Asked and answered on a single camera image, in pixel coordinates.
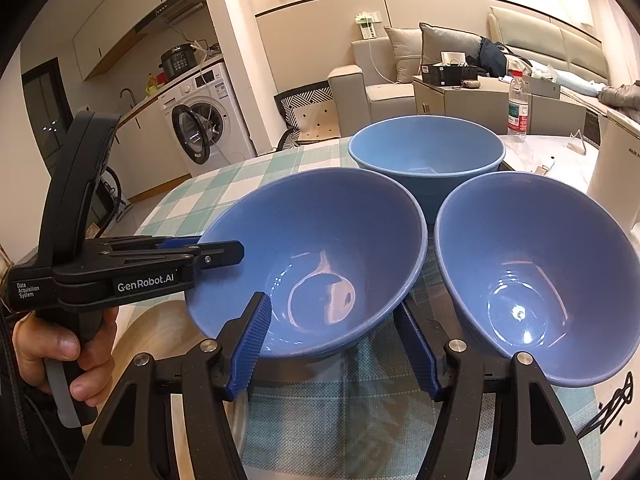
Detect checkered tablecloth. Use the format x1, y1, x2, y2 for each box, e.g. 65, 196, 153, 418
132, 135, 601, 480

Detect black glass door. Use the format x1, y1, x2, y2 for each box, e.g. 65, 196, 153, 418
20, 57, 68, 181

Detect range hood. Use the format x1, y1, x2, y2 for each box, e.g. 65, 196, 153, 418
152, 0, 201, 25

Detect beige padded panel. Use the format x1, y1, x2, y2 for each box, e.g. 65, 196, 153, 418
487, 6, 613, 86

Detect dark blue cloth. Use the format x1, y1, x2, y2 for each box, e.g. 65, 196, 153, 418
477, 37, 508, 77

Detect black pressure cooker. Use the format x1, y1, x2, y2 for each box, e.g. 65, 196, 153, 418
159, 43, 196, 81

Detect dark grey pillow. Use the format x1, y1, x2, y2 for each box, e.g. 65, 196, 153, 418
419, 22, 483, 68

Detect white appliance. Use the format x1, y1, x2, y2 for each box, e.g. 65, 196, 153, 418
586, 110, 640, 228

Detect white flat box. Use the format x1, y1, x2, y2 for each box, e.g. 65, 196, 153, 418
525, 76, 562, 98

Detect blue bowl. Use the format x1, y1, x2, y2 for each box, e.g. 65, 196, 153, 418
347, 116, 507, 226
184, 167, 429, 360
433, 170, 640, 389

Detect white marble table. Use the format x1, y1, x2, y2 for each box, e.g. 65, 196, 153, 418
500, 132, 603, 198

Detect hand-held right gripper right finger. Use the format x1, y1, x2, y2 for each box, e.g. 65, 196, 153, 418
395, 300, 583, 480

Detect black box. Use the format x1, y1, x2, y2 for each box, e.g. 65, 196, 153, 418
421, 62, 480, 86

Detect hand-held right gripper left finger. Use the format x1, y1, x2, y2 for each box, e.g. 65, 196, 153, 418
75, 291, 273, 480

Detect grey puffy jacket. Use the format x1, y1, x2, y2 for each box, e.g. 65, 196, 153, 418
597, 82, 640, 121

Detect clear water bottle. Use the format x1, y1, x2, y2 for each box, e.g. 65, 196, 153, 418
506, 70, 531, 142

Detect black white patterned cushion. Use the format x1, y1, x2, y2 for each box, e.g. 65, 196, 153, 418
274, 81, 333, 131

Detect white base cabinet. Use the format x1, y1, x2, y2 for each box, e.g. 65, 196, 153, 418
107, 92, 193, 196

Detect white upper cabinets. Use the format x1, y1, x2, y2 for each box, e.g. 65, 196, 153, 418
72, 0, 203, 81

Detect grey sofa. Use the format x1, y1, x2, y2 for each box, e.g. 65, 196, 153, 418
327, 37, 426, 136

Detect white wall socket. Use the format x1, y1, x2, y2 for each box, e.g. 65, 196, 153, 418
352, 10, 383, 40

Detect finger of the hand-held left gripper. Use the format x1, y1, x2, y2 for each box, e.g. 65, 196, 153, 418
106, 236, 203, 252
97, 240, 246, 276

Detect person's left hand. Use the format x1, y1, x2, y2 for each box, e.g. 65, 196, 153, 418
12, 304, 122, 408

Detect clear stand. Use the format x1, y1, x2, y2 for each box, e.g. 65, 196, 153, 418
569, 129, 593, 157

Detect light grey pillow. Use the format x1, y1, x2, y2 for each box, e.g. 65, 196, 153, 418
384, 26, 423, 83

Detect light blue bedding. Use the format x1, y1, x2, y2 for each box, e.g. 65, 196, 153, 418
505, 55, 601, 96

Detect white printed cloth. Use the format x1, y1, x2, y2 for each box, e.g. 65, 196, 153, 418
575, 360, 640, 443

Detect grey side cabinet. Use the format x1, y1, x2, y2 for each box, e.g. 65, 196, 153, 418
412, 74, 586, 136

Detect white charging cable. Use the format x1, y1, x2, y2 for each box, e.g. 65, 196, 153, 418
367, 37, 401, 83

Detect white washing machine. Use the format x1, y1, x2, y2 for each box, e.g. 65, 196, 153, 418
160, 61, 257, 177

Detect person's left forearm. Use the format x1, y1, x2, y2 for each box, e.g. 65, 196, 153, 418
0, 360, 88, 480

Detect white dotted cushion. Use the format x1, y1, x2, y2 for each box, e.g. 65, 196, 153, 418
295, 102, 343, 141

